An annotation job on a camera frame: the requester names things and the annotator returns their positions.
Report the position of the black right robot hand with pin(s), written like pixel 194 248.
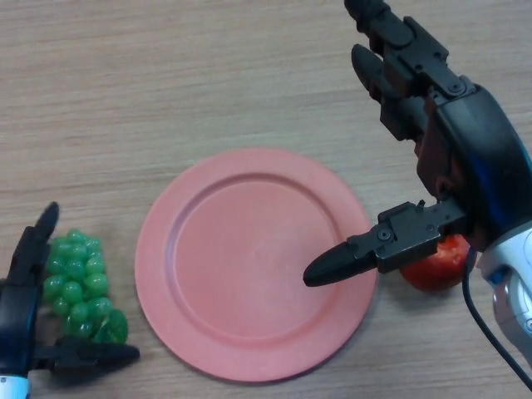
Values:
pixel 482 133

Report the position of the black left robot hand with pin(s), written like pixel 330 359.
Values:
pixel 16 316

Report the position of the green grapes bunch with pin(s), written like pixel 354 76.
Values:
pixel 75 291

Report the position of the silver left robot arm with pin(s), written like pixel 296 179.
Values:
pixel 12 386

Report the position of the pink round plate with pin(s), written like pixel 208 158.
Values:
pixel 249 311

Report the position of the red apple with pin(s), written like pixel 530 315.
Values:
pixel 436 274

